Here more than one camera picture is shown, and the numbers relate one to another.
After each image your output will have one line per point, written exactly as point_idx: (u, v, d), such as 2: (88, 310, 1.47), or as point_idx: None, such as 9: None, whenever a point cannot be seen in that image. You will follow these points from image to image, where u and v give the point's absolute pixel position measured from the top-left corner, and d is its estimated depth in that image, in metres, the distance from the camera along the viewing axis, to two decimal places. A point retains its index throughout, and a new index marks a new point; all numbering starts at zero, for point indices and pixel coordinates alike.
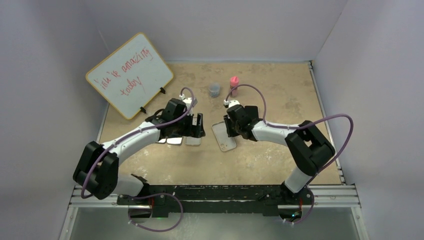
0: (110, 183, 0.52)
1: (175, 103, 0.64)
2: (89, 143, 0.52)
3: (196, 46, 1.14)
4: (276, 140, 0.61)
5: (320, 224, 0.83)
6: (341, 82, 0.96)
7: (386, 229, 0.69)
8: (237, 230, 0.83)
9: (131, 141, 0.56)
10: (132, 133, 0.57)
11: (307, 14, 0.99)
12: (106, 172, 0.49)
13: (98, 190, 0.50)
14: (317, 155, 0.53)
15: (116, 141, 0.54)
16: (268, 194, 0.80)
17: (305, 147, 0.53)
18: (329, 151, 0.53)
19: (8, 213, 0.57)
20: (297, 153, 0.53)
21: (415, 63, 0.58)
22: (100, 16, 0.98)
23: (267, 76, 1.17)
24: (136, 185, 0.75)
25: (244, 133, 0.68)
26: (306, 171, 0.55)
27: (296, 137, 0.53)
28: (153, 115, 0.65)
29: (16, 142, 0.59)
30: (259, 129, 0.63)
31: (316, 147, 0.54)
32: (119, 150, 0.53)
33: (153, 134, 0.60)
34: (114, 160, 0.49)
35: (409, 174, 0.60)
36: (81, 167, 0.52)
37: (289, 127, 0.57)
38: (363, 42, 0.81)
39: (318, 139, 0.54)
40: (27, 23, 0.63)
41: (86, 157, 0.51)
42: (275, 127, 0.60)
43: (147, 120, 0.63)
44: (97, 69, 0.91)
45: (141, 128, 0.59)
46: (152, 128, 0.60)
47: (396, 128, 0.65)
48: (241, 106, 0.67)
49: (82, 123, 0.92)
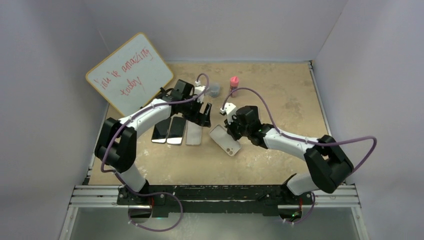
0: (130, 156, 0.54)
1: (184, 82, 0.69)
2: (107, 120, 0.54)
3: (196, 46, 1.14)
4: (290, 151, 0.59)
5: (320, 224, 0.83)
6: (341, 81, 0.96)
7: (386, 229, 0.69)
8: (237, 230, 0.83)
9: (146, 116, 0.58)
10: (146, 109, 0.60)
11: (307, 14, 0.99)
12: (126, 145, 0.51)
13: (119, 163, 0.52)
14: (336, 174, 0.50)
15: (132, 117, 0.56)
16: (268, 194, 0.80)
17: (326, 165, 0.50)
18: (347, 169, 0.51)
19: (8, 213, 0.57)
20: (316, 170, 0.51)
21: (415, 62, 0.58)
22: (100, 16, 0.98)
23: (267, 76, 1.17)
24: (139, 180, 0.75)
25: (254, 140, 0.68)
26: (322, 188, 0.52)
27: (316, 154, 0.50)
28: (163, 94, 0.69)
29: (16, 142, 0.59)
30: (271, 138, 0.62)
31: (334, 164, 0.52)
32: (136, 124, 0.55)
33: (165, 110, 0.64)
34: (132, 133, 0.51)
35: (409, 174, 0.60)
36: (101, 142, 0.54)
37: (307, 140, 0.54)
38: (363, 41, 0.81)
39: (338, 156, 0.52)
40: (27, 23, 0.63)
41: (106, 132, 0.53)
42: (290, 139, 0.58)
43: (158, 97, 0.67)
44: (97, 69, 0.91)
45: (154, 105, 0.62)
46: (163, 104, 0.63)
47: (396, 128, 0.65)
48: (251, 110, 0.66)
49: (82, 123, 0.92)
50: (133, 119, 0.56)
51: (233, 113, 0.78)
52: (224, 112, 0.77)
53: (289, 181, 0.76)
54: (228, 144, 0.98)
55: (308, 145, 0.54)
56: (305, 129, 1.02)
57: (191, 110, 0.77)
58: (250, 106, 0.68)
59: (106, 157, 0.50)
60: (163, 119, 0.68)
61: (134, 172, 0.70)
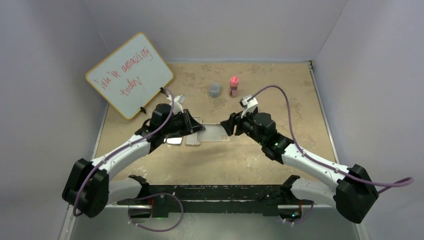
0: (99, 200, 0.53)
1: (161, 113, 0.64)
2: (78, 162, 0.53)
3: (195, 46, 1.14)
4: (311, 171, 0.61)
5: (321, 224, 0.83)
6: (341, 81, 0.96)
7: (386, 229, 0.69)
8: (237, 230, 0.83)
9: (121, 156, 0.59)
10: (121, 148, 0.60)
11: (307, 13, 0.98)
12: (96, 190, 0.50)
13: (87, 207, 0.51)
14: (364, 204, 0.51)
15: (105, 157, 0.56)
16: (268, 194, 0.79)
17: (357, 199, 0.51)
18: (373, 199, 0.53)
19: (8, 214, 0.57)
20: (346, 202, 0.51)
21: (414, 62, 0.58)
22: (100, 16, 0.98)
23: (267, 76, 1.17)
24: (134, 187, 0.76)
25: (269, 153, 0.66)
26: (347, 214, 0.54)
27: (349, 188, 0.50)
28: (142, 128, 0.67)
29: (16, 142, 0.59)
30: (292, 158, 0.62)
31: (361, 193, 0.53)
32: (109, 166, 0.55)
33: (142, 147, 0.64)
34: (103, 177, 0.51)
35: (409, 174, 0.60)
36: (69, 186, 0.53)
37: (337, 170, 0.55)
38: (363, 42, 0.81)
39: (367, 188, 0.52)
40: (27, 22, 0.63)
41: (76, 175, 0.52)
42: (318, 164, 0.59)
43: (136, 133, 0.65)
44: (97, 69, 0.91)
45: (131, 142, 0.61)
46: (141, 141, 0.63)
47: (397, 128, 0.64)
48: (272, 122, 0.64)
49: (82, 123, 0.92)
50: (107, 160, 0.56)
51: (254, 108, 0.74)
52: (246, 104, 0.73)
53: (294, 185, 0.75)
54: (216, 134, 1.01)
55: (338, 175, 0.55)
56: (305, 129, 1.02)
57: (178, 125, 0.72)
58: (269, 115, 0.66)
59: (76, 202, 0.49)
60: (142, 156, 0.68)
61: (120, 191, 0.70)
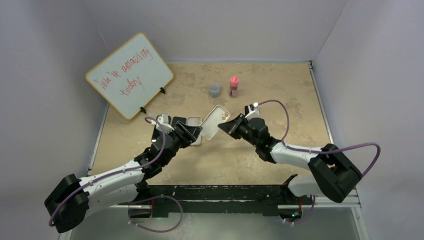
0: (75, 219, 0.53)
1: (160, 146, 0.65)
2: (67, 177, 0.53)
3: (195, 45, 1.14)
4: (296, 162, 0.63)
5: (320, 224, 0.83)
6: (341, 81, 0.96)
7: (386, 227, 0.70)
8: (237, 230, 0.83)
9: (109, 181, 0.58)
10: (114, 172, 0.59)
11: (307, 13, 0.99)
12: (75, 210, 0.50)
13: (58, 222, 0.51)
14: (343, 181, 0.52)
15: (94, 179, 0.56)
16: (268, 194, 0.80)
17: (331, 173, 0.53)
18: (354, 175, 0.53)
19: (9, 214, 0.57)
20: (322, 179, 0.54)
21: (414, 62, 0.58)
22: (100, 17, 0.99)
23: (267, 76, 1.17)
24: (128, 193, 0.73)
25: (262, 154, 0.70)
26: (332, 196, 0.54)
27: (319, 163, 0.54)
28: (142, 154, 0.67)
29: (17, 142, 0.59)
30: (278, 152, 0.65)
31: (341, 173, 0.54)
32: (93, 189, 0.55)
33: (136, 176, 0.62)
34: (84, 200, 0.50)
35: (408, 173, 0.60)
36: (52, 196, 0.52)
37: (310, 150, 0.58)
38: (362, 42, 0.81)
39: (343, 164, 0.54)
40: (27, 22, 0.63)
41: (61, 189, 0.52)
42: (295, 150, 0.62)
43: (135, 160, 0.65)
44: (97, 69, 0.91)
45: (125, 169, 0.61)
46: (135, 170, 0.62)
47: (396, 128, 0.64)
48: (265, 126, 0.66)
49: (82, 122, 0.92)
50: (94, 182, 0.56)
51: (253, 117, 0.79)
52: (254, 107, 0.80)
53: (290, 182, 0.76)
54: (216, 118, 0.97)
55: (312, 155, 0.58)
56: (305, 128, 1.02)
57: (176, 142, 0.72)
58: (262, 119, 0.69)
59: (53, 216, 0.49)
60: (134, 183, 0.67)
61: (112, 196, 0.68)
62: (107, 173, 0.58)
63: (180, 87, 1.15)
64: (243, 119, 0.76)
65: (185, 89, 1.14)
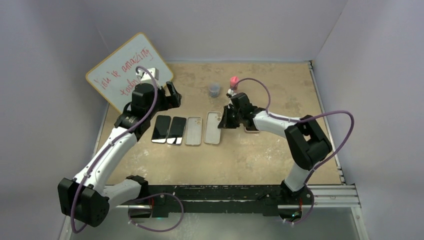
0: (100, 210, 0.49)
1: (141, 93, 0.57)
2: (61, 182, 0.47)
3: (196, 45, 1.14)
4: (275, 131, 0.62)
5: (320, 224, 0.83)
6: (341, 81, 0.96)
7: (386, 227, 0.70)
8: (237, 230, 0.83)
9: (105, 163, 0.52)
10: (104, 151, 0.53)
11: (307, 13, 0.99)
12: (93, 204, 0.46)
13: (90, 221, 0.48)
14: (314, 151, 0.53)
15: (88, 170, 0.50)
16: (268, 194, 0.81)
17: (303, 141, 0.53)
18: (324, 146, 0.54)
19: (10, 214, 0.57)
20: (294, 145, 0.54)
21: (414, 63, 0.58)
22: (100, 17, 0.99)
23: (267, 76, 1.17)
24: (133, 188, 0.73)
25: (245, 122, 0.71)
26: (301, 163, 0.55)
27: (295, 130, 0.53)
28: (122, 116, 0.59)
29: (17, 142, 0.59)
30: (260, 119, 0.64)
31: (314, 143, 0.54)
32: (95, 178, 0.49)
33: (128, 140, 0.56)
34: (93, 192, 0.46)
35: (408, 174, 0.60)
36: (64, 205, 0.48)
37: (290, 119, 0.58)
38: (363, 42, 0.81)
39: (317, 134, 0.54)
40: (27, 23, 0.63)
41: (64, 195, 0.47)
42: (276, 119, 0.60)
43: (118, 124, 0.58)
44: (97, 69, 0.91)
45: (111, 141, 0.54)
46: (123, 135, 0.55)
47: (396, 128, 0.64)
48: (245, 95, 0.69)
49: (82, 122, 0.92)
50: (91, 172, 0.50)
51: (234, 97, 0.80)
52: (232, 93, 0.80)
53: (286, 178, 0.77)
54: (213, 122, 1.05)
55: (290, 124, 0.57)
56: None
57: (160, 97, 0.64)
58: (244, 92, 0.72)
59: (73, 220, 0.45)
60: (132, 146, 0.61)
61: (120, 196, 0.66)
62: (97, 156, 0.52)
63: (179, 87, 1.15)
64: (228, 108, 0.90)
65: (186, 89, 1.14)
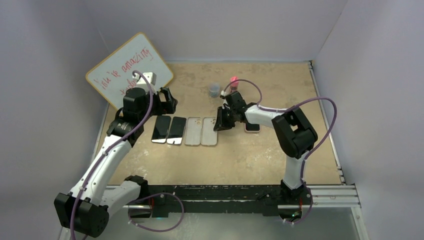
0: (100, 220, 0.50)
1: (133, 98, 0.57)
2: (57, 198, 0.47)
3: (195, 45, 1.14)
4: (265, 123, 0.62)
5: (321, 224, 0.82)
6: (341, 82, 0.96)
7: (386, 227, 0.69)
8: (237, 230, 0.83)
9: (100, 174, 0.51)
10: (98, 162, 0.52)
11: (307, 12, 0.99)
12: (92, 216, 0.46)
13: (91, 232, 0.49)
14: (300, 139, 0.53)
15: (83, 182, 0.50)
16: (268, 194, 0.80)
17: (289, 130, 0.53)
18: (310, 135, 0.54)
19: (9, 214, 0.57)
20: (281, 134, 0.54)
21: (414, 62, 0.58)
22: (100, 16, 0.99)
23: (267, 76, 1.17)
24: (133, 189, 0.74)
25: (237, 115, 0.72)
26: (287, 152, 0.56)
27: (282, 120, 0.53)
28: (114, 123, 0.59)
29: (16, 141, 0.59)
30: (251, 112, 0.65)
31: (300, 131, 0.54)
32: (91, 190, 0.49)
33: (121, 149, 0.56)
34: (91, 205, 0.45)
35: (408, 173, 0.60)
36: (63, 219, 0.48)
37: (278, 110, 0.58)
38: (363, 42, 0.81)
39: (303, 124, 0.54)
40: (26, 23, 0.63)
41: (62, 210, 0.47)
42: (265, 111, 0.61)
43: (110, 132, 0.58)
44: (97, 69, 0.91)
45: (105, 151, 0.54)
46: (117, 144, 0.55)
47: (396, 128, 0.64)
48: (237, 92, 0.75)
49: (82, 122, 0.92)
50: (86, 184, 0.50)
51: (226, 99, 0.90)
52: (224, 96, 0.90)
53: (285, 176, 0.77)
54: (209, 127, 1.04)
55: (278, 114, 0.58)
56: None
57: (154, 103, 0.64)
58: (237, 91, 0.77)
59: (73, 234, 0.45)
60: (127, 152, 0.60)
61: (121, 199, 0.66)
62: (91, 168, 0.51)
63: (179, 87, 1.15)
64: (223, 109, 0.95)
65: (186, 89, 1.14)
